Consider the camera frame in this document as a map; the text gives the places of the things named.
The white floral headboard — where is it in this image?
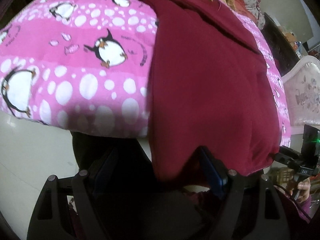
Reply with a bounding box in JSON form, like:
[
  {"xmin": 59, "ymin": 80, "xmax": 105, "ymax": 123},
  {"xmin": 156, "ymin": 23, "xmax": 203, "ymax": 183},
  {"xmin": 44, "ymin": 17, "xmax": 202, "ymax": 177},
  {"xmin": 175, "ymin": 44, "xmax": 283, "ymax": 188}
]
[{"xmin": 281, "ymin": 56, "xmax": 320, "ymax": 135}]

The person's right forearm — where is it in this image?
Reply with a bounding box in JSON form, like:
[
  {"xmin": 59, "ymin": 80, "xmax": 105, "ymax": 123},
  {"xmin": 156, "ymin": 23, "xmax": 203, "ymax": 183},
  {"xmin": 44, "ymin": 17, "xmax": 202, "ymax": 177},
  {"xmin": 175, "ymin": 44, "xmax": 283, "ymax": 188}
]
[{"xmin": 282, "ymin": 195, "xmax": 316, "ymax": 224}]

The pink penguin print blanket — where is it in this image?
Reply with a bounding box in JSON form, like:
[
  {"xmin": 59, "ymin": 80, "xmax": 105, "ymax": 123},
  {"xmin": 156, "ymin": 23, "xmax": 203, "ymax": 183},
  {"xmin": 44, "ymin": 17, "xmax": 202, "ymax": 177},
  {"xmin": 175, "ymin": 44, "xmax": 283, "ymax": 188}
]
[{"xmin": 0, "ymin": 0, "xmax": 292, "ymax": 148}]

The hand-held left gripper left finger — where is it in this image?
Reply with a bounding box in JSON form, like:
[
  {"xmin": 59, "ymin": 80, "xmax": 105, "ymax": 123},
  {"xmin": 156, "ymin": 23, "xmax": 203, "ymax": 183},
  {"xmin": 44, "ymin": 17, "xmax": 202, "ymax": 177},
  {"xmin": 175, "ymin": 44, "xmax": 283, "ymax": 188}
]
[{"xmin": 27, "ymin": 152, "xmax": 120, "ymax": 240}]

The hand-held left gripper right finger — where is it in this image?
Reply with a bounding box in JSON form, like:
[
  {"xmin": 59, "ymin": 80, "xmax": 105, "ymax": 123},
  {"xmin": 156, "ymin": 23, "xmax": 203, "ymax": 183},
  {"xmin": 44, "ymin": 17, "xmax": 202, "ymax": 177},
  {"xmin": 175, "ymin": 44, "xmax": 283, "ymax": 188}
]
[{"xmin": 199, "ymin": 146, "xmax": 290, "ymax": 240}]

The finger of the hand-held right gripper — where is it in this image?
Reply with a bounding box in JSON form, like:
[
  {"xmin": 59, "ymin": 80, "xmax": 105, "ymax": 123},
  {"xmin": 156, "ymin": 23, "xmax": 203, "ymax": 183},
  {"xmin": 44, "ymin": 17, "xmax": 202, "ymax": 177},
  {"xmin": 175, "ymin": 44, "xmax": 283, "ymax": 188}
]
[
  {"xmin": 279, "ymin": 146, "xmax": 303, "ymax": 157},
  {"xmin": 274, "ymin": 154, "xmax": 302, "ymax": 168}
]

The maroon fleece garment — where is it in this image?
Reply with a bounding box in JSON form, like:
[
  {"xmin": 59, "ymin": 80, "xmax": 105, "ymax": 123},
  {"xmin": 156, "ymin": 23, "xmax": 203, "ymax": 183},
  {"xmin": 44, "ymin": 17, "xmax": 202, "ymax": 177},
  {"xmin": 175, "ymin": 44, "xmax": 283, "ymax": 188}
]
[{"xmin": 137, "ymin": 0, "xmax": 282, "ymax": 182}]

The person's right hand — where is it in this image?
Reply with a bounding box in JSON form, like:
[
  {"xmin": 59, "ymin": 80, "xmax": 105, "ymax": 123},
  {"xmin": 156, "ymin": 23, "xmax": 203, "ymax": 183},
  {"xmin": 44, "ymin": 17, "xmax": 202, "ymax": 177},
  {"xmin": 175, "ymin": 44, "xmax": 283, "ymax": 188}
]
[{"xmin": 286, "ymin": 176, "xmax": 312, "ymax": 203}]

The person's dark clothing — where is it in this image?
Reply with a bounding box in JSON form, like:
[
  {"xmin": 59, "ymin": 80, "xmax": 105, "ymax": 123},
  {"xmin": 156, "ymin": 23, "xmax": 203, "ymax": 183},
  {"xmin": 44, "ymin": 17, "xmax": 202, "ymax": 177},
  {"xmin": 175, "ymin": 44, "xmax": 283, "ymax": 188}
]
[{"xmin": 70, "ymin": 131, "xmax": 309, "ymax": 240}]

